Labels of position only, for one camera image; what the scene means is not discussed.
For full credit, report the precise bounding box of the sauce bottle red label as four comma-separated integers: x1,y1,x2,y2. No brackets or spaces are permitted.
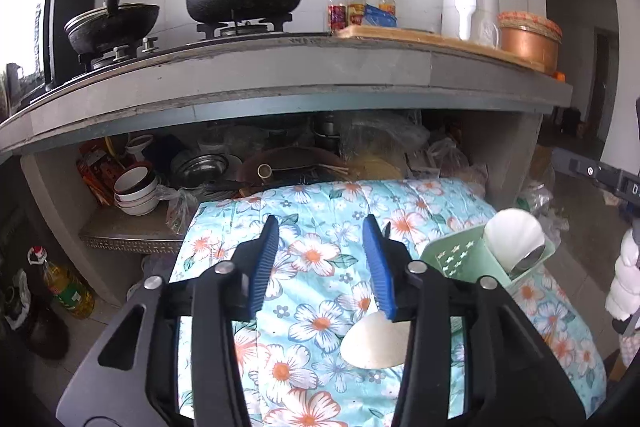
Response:
328,0,347,32

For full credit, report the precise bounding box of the floral blue tablecloth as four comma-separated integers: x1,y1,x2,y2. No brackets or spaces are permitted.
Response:
168,178,609,427

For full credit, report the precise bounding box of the stack of white bowls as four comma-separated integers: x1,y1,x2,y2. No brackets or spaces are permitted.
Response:
114,164,160,217

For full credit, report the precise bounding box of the copper bowl with woven lid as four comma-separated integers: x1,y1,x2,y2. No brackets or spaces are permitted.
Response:
498,11,563,76

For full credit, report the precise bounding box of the green plastic utensil caddy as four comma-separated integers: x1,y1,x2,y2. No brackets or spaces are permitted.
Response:
421,225,555,288

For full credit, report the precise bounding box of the grey concrete counter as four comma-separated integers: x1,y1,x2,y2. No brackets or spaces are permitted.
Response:
1,36,572,157

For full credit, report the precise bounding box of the large white rice spoon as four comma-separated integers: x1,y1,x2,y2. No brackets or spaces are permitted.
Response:
483,208,546,277

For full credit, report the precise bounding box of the black gas stove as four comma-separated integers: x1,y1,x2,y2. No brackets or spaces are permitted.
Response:
26,13,330,107

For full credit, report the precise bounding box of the blue salt packet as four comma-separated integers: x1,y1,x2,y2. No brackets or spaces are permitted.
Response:
361,4,397,28

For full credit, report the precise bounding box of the cooking oil bottle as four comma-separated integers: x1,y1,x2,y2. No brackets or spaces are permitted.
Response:
27,246,94,320

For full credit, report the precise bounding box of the white electric kettle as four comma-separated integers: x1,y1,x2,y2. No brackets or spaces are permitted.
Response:
440,0,500,49

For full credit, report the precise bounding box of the black wok with lid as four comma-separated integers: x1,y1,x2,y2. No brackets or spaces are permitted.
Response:
64,0,160,55

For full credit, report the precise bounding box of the steel bowl under counter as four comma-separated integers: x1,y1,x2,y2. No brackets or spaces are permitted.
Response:
171,153,229,188

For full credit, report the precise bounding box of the wooden cutting board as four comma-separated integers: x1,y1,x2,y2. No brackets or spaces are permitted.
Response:
333,26,544,72

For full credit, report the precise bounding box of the right gloved hand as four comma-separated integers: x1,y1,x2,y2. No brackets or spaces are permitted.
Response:
605,229,640,321

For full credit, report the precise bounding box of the sauce bottle yellow cap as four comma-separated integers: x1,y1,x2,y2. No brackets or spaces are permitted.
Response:
347,0,367,26

